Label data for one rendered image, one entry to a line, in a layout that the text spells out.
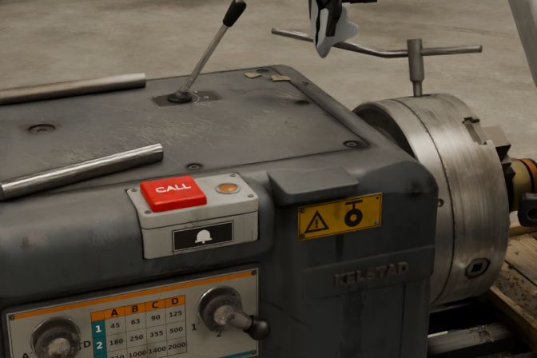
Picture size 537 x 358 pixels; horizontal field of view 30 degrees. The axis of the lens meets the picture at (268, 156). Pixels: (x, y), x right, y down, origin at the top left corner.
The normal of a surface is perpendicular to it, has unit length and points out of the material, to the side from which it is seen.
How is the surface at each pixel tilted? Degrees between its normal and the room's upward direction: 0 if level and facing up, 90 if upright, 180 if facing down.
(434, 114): 15
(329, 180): 0
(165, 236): 90
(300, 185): 0
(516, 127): 0
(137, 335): 90
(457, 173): 51
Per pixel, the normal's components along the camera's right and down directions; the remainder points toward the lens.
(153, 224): 0.36, 0.37
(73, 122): 0.00, -0.92
